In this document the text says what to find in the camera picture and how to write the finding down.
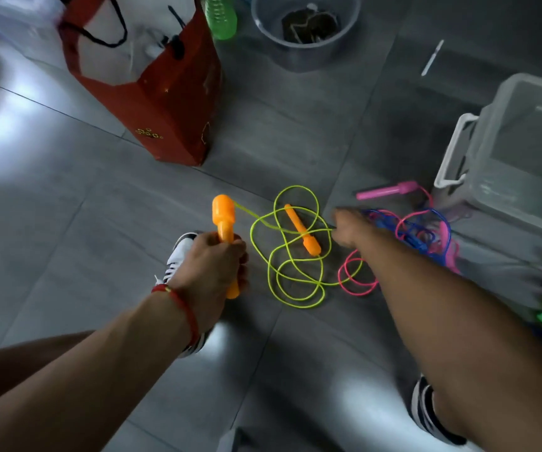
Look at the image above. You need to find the person's left forearm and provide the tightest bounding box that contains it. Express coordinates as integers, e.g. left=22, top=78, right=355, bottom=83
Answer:
left=0, top=290, right=200, bottom=452

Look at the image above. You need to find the red paper bag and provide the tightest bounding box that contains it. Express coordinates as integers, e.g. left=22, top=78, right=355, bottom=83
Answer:
left=57, top=0, right=223, bottom=167

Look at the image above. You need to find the person's left shoe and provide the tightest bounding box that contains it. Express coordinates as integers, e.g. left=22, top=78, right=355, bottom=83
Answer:
left=154, top=232, right=211, bottom=358

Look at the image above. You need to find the white cable bundle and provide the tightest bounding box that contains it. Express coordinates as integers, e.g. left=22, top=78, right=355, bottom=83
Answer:
left=129, top=28, right=173, bottom=62

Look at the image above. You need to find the person's right hand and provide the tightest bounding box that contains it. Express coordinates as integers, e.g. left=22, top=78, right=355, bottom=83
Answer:
left=331, top=207, right=386, bottom=252

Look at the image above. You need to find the brown tangled strap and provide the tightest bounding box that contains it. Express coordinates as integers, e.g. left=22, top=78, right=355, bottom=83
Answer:
left=281, top=4, right=340, bottom=45

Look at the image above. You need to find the red string bracelet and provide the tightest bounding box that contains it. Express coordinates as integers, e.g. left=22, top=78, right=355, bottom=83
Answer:
left=152, top=284, right=200, bottom=349

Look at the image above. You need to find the person's right forearm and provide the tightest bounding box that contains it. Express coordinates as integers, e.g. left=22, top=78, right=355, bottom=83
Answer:
left=370, top=235, right=542, bottom=452

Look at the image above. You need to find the person's leg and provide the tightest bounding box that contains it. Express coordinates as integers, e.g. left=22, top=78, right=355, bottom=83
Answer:
left=432, top=389, right=469, bottom=441
left=0, top=330, right=95, bottom=415

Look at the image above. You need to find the pile of jump ropes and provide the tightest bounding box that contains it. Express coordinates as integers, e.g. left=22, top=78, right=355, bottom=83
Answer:
left=336, top=180, right=460, bottom=297

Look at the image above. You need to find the person's right leg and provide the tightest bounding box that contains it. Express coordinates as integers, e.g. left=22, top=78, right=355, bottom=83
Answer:
left=432, top=389, right=469, bottom=441

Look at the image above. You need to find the person's shoe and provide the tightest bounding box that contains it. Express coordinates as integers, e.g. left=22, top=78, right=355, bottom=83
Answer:
left=154, top=232, right=211, bottom=358
left=410, top=374, right=468, bottom=447

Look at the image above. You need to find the orange handle jump rope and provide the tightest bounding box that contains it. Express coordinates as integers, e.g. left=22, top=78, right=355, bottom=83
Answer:
left=212, top=185, right=364, bottom=310

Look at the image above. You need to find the grey plastic stool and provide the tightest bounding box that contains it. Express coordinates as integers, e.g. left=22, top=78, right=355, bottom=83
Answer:
left=216, top=427, right=258, bottom=452

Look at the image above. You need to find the grey plastic basin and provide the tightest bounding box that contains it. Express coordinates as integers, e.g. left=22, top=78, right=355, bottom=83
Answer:
left=251, top=0, right=362, bottom=73

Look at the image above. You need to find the green spray bottle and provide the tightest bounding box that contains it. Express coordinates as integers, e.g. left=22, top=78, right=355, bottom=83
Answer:
left=203, top=0, right=238, bottom=41

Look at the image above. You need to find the white marker pen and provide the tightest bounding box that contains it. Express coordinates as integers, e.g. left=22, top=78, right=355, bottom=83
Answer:
left=420, top=40, right=445, bottom=77

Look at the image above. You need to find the person's left leg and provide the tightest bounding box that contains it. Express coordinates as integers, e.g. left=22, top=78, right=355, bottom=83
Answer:
left=0, top=330, right=95, bottom=415

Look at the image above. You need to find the person's left hand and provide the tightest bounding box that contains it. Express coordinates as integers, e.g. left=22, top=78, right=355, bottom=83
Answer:
left=169, top=232, right=249, bottom=336

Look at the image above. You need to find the person's right shoe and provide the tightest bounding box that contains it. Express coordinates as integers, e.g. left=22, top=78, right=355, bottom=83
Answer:
left=410, top=374, right=468, bottom=447

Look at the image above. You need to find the grey plastic storage bin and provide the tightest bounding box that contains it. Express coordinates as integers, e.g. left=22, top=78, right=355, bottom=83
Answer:
left=433, top=72, right=542, bottom=245

